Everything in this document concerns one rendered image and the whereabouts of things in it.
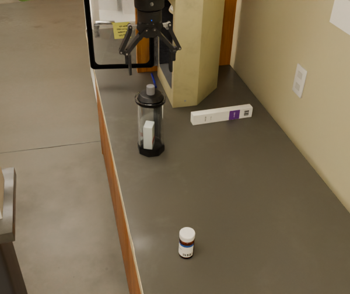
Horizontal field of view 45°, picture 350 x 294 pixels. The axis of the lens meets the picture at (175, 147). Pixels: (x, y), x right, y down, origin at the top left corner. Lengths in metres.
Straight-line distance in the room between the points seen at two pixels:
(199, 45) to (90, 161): 1.60
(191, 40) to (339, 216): 0.86
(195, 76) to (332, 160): 0.66
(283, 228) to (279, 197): 0.14
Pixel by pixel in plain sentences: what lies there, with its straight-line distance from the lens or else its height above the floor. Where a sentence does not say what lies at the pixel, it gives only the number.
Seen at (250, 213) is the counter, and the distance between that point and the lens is 1.39.
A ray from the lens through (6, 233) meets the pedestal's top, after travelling 1.38.
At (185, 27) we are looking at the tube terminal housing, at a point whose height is 1.30.
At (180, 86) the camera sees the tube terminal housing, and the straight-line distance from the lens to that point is 1.83.
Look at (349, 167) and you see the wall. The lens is 1.50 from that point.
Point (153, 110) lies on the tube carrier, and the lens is 1.47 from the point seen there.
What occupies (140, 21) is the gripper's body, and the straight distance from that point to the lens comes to 1.36.
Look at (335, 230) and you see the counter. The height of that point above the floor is 0.94.
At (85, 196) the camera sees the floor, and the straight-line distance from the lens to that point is 2.84.
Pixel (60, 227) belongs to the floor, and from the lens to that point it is 2.68.
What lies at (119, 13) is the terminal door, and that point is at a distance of 2.00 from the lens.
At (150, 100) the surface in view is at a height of 1.17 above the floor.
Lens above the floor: 1.90
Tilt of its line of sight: 36 degrees down
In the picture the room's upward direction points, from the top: 2 degrees clockwise
